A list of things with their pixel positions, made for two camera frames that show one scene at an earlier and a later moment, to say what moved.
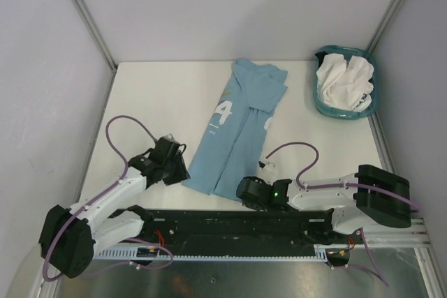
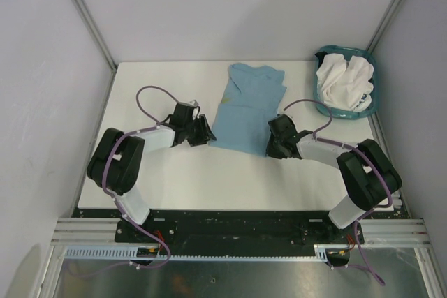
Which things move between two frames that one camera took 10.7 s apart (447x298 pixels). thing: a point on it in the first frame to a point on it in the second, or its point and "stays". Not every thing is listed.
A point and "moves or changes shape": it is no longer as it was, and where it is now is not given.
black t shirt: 320,56 stays
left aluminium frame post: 86,13 stays
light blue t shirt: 229,148 moves or changes shape
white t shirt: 343,86 stays
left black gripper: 181,174 to 205,133
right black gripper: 252,206 to 271,151
